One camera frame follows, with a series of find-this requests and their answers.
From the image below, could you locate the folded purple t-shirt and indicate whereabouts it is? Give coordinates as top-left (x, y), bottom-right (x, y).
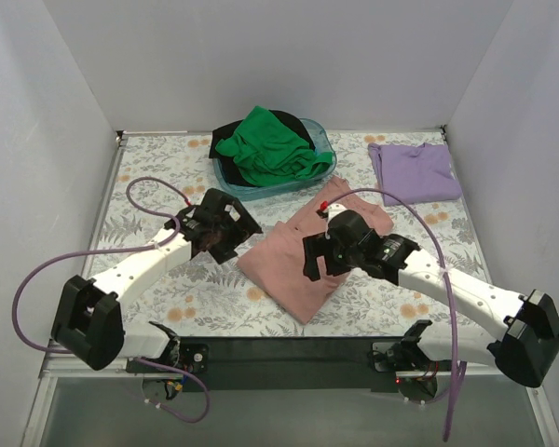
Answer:
top-left (368, 143), bottom-right (462, 206)

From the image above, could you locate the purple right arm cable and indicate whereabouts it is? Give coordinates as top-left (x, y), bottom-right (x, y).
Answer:
top-left (325, 188), bottom-right (467, 442)

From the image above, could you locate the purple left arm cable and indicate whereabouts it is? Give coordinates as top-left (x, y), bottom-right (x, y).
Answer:
top-left (11, 176), bottom-right (211, 424)

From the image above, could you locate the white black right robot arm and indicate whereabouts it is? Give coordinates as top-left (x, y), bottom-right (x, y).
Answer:
top-left (303, 205), bottom-right (559, 388)

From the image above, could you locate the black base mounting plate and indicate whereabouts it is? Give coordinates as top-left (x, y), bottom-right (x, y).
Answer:
top-left (125, 335), bottom-right (460, 393)

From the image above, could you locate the pink graphic t-shirt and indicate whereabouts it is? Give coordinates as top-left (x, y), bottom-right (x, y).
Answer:
top-left (237, 175), bottom-right (396, 325)

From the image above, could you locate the black t-shirt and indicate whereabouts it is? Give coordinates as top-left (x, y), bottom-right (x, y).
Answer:
top-left (208, 109), bottom-right (312, 185)

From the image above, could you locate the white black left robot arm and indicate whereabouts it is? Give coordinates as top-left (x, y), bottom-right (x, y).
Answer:
top-left (51, 188), bottom-right (262, 373)

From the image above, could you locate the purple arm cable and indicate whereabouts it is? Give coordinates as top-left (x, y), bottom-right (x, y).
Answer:
top-left (11, 176), bottom-right (211, 424)
top-left (325, 188), bottom-right (467, 442)

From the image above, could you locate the green t-shirt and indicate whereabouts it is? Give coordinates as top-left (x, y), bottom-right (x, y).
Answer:
top-left (214, 105), bottom-right (333, 187)

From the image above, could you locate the aluminium frame rail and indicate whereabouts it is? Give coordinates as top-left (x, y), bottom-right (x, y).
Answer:
top-left (22, 358), bottom-right (559, 446)

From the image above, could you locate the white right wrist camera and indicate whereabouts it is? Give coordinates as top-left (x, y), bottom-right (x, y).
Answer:
top-left (317, 201), bottom-right (348, 223)

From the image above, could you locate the teal plastic laundry basket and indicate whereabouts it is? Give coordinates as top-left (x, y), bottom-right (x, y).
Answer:
top-left (212, 117), bottom-right (338, 202)

